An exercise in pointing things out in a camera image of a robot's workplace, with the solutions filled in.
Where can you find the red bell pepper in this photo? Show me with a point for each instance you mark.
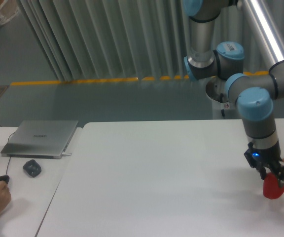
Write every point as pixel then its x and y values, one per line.
pixel 271 189

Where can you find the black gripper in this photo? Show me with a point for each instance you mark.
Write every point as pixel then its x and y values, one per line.
pixel 269 158

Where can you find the grey pleated curtain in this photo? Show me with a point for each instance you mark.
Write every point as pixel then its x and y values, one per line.
pixel 95 39

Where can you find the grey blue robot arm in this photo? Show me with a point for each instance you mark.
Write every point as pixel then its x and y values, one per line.
pixel 253 97

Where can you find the small black controller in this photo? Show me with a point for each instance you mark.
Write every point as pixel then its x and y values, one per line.
pixel 32 168

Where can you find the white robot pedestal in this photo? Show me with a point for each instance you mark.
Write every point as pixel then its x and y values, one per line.
pixel 221 107

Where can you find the silver closed laptop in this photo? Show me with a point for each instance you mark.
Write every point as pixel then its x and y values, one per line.
pixel 40 139

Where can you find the black computer mouse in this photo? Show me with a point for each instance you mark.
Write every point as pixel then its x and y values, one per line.
pixel 5 178

